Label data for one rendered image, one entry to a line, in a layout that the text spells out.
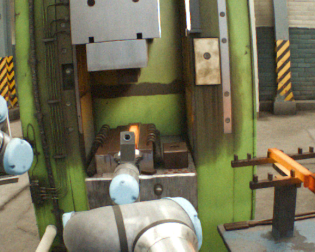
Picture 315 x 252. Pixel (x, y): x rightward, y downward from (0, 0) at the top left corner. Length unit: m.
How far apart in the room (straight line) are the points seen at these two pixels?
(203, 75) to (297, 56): 5.87
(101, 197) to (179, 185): 0.27
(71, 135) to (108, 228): 0.92
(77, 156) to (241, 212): 0.70
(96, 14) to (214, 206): 0.87
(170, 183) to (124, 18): 0.57
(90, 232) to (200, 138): 0.93
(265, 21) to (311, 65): 1.13
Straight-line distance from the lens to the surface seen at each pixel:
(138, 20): 1.39
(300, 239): 1.41
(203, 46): 1.52
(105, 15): 1.40
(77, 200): 1.69
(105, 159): 1.46
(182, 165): 1.46
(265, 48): 7.27
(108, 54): 1.40
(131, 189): 1.08
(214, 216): 1.70
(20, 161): 0.85
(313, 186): 1.16
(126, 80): 1.50
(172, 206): 0.75
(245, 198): 1.70
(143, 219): 0.73
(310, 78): 7.40
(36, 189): 1.67
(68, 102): 1.58
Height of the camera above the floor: 1.37
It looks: 12 degrees down
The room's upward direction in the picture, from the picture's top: 3 degrees counter-clockwise
